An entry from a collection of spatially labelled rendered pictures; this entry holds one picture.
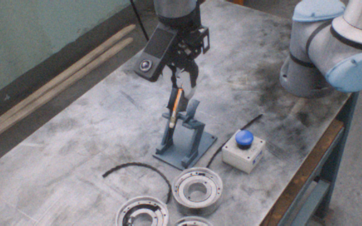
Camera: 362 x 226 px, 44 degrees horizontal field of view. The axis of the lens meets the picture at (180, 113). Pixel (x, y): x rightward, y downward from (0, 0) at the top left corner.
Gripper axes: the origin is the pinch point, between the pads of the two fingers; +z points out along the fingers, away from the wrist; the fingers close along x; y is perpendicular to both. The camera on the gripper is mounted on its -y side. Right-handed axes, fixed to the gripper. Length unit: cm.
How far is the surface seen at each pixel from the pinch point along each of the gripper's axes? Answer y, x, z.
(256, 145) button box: 4.5, -15.8, 12.1
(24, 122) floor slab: 20, 129, 98
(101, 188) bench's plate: -20.9, 8.6, 15.0
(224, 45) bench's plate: 39.1, 13.9, 19.1
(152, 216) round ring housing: -21.8, -7.1, 11.9
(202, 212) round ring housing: -15.4, -14.5, 12.9
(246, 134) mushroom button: 4.0, -13.6, 9.1
